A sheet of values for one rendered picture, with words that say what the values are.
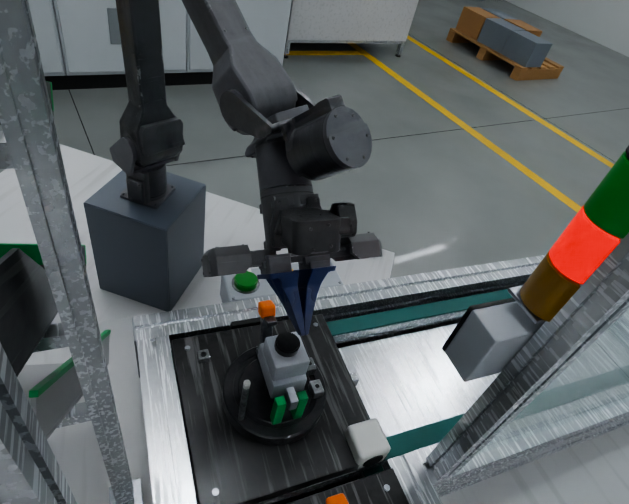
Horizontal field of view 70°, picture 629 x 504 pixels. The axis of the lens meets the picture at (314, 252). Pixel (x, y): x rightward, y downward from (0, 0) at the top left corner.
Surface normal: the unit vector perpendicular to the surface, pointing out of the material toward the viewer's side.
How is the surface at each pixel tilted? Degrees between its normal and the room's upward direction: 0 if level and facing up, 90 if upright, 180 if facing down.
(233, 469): 0
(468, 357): 90
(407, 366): 0
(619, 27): 90
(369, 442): 0
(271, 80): 28
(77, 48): 90
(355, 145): 46
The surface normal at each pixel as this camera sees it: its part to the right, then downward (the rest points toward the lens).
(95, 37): 0.49, 0.66
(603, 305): -0.92, 0.11
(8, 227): 0.19, -0.72
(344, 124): 0.66, -0.09
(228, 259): 0.37, -0.06
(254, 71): 0.51, -0.36
